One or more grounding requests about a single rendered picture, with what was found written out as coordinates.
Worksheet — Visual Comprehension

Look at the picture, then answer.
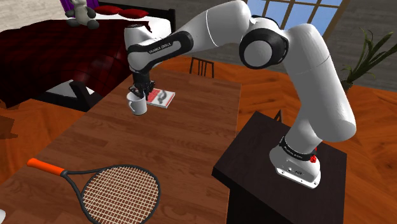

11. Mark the red and white book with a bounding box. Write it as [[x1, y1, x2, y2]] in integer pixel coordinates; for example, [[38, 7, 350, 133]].
[[146, 88, 176, 109]]

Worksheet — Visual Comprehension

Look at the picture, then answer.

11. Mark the green potted plant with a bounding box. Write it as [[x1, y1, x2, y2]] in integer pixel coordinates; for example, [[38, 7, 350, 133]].
[[340, 27, 397, 94]]

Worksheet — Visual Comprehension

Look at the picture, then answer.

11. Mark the dark robot stand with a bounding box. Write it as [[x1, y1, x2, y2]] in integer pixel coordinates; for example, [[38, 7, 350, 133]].
[[211, 110, 348, 224]]

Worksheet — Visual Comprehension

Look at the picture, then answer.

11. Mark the window with wooden frame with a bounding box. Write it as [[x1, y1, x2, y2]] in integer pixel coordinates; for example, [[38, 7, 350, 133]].
[[246, 0, 351, 41]]

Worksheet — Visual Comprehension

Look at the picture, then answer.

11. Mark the grey teddy bear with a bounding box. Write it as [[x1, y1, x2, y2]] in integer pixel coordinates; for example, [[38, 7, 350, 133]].
[[64, 0, 101, 31]]

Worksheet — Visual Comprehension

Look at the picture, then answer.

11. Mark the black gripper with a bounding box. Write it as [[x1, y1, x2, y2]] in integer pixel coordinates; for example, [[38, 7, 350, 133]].
[[129, 70, 155, 99]]

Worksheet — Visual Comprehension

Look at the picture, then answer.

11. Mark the white mug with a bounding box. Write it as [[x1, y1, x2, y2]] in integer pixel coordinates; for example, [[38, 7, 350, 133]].
[[126, 92, 148, 116]]

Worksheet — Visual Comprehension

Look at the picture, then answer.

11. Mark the wooden table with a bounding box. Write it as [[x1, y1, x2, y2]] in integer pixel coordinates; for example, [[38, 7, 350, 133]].
[[0, 67, 242, 224]]

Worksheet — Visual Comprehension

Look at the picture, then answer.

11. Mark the bed with dark red blanket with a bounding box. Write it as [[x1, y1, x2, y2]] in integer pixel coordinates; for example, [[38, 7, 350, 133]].
[[0, 1, 176, 109]]

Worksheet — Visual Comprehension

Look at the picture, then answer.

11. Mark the tennis racket with orange grip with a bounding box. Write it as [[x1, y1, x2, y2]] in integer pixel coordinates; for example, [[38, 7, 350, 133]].
[[26, 157, 162, 224]]

